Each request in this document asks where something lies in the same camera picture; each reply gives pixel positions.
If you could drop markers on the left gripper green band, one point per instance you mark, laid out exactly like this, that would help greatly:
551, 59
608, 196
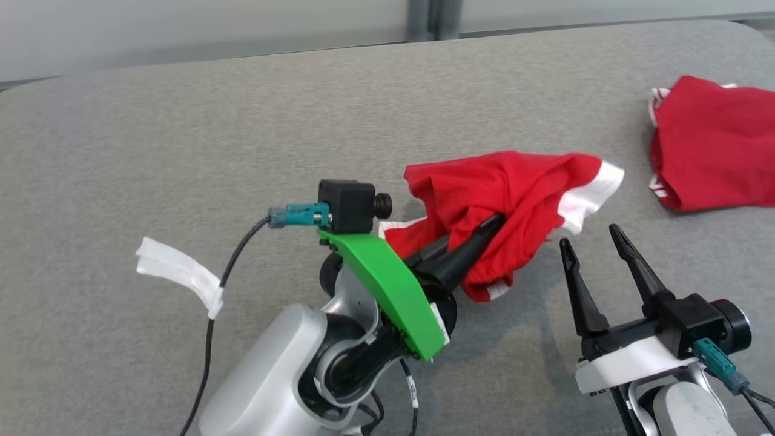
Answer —
387, 284

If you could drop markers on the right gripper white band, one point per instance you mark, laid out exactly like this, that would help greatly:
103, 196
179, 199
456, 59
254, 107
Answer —
629, 363

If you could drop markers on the red and white shirt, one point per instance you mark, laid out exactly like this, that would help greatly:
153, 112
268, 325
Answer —
714, 145
502, 188

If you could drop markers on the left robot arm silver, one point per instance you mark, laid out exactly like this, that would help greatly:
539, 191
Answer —
266, 375

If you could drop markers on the white tape tag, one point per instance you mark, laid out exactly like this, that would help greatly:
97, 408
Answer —
175, 266

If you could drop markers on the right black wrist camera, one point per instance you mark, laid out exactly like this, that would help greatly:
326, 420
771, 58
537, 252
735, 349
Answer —
690, 321

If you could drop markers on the grey metal partition post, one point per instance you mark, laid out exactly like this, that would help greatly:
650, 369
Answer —
450, 18
419, 18

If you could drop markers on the grey wall base rail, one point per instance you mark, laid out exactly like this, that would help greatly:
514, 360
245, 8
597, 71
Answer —
760, 19

